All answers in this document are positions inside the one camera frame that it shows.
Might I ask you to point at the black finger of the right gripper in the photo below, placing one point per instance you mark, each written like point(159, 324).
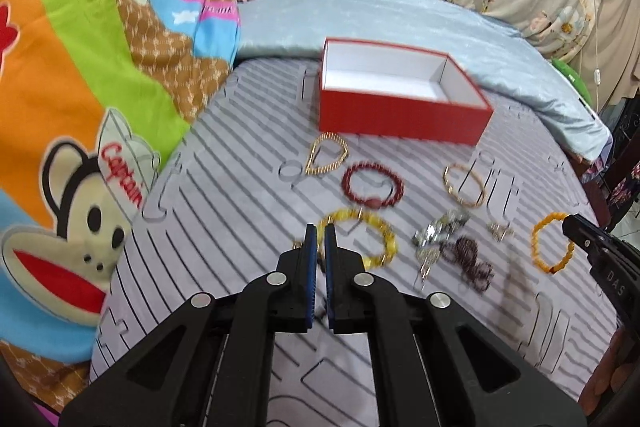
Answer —
point(614, 264)

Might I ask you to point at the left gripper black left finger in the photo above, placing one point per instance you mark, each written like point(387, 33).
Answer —
point(209, 362)

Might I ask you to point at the grey striped bed sheet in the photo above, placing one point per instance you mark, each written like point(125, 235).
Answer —
point(234, 197)

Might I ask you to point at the red cardboard box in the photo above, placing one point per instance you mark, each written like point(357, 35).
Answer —
point(387, 89)

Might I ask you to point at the thin gold bangle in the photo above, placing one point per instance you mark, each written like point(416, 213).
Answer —
point(464, 185)

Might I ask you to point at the colourful monkey cartoon quilt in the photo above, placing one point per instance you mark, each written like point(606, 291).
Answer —
point(95, 97)

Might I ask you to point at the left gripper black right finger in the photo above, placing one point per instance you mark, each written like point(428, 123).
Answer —
point(433, 363)

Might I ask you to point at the light blue blanket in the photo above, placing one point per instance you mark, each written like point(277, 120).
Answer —
point(495, 54)

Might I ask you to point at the green object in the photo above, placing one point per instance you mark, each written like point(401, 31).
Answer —
point(573, 77)

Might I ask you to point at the silver wristwatch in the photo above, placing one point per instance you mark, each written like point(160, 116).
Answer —
point(441, 229)

